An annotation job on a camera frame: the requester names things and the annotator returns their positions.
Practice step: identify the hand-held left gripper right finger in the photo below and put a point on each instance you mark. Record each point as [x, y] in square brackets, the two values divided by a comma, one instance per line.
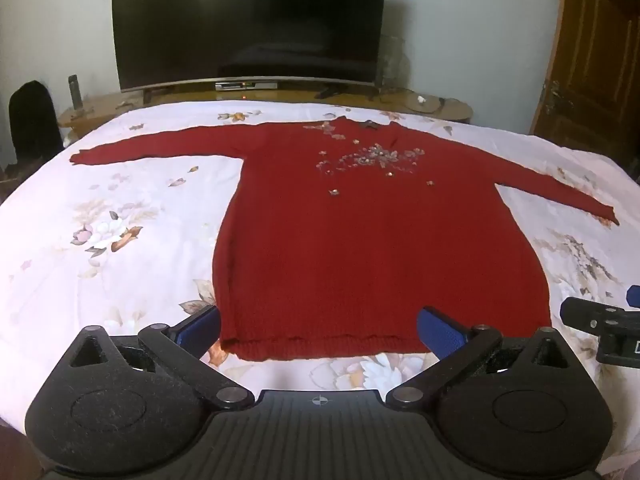
[440, 334]

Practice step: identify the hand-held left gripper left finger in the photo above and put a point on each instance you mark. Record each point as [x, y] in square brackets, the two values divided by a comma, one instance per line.
[201, 325]

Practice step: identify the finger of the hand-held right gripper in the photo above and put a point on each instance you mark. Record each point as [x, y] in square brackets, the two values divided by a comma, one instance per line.
[582, 312]
[634, 295]

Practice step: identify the red knitted sweater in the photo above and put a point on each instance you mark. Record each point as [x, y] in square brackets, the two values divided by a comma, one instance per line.
[370, 240]

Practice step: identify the white floral bedsheet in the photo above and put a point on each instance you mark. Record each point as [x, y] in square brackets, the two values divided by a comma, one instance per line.
[100, 260]

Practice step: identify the wooden television stand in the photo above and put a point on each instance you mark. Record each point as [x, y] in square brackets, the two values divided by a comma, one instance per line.
[280, 96]

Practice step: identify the brown wooden door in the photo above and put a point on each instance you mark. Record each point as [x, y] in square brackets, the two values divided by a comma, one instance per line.
[590, 55]

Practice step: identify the silver set-top box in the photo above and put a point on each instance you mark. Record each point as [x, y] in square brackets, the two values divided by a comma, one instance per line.
[246, 85]

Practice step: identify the black chair back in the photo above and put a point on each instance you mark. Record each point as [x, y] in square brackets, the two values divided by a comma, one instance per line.
[32, 120]

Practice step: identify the black television foot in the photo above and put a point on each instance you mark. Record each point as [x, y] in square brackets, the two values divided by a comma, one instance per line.
[330, 91]

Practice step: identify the grey remote control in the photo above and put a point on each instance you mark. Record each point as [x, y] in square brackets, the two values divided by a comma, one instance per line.
[74, 91]

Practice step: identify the black flat screen television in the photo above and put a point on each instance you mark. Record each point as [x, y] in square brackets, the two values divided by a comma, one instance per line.
[250, 20]

